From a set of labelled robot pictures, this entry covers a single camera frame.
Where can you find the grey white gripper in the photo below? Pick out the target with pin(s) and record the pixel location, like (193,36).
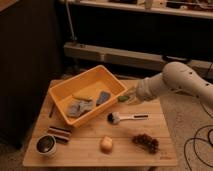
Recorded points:
(142,92)

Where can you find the green pepper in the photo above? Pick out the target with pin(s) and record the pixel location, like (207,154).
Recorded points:
(123,98)

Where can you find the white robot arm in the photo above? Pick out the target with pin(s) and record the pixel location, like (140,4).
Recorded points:
(175,76)

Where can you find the blue sponge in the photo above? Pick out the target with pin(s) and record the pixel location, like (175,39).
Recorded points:
(103,97)

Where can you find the white dish brush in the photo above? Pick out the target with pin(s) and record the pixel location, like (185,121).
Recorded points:
(115,117)

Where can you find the wooden table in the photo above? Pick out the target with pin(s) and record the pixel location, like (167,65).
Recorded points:
(83,149)

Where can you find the yellow banana piece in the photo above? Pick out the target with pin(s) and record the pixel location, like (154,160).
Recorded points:
(82,98)

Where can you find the bunch of dark grapes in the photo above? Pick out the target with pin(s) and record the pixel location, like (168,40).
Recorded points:
(149,143)

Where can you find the yellow apple toy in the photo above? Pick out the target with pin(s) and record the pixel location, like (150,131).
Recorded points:
(106,144)

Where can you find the grey crumpled cloth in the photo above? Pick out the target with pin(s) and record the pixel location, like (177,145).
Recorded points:
(78,108)

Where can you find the dark pen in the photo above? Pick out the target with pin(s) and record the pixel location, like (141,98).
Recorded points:
(51,111)

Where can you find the striped brown eraser block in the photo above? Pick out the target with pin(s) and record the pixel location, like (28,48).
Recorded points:
(59,133)

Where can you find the white metal cup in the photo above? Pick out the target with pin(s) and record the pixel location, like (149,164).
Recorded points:
(46,145)

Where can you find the dark cabinet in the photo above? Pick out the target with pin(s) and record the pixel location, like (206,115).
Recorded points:
(30,57)

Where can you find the grey shelf rail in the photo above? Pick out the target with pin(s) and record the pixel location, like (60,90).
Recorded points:
(114,56)

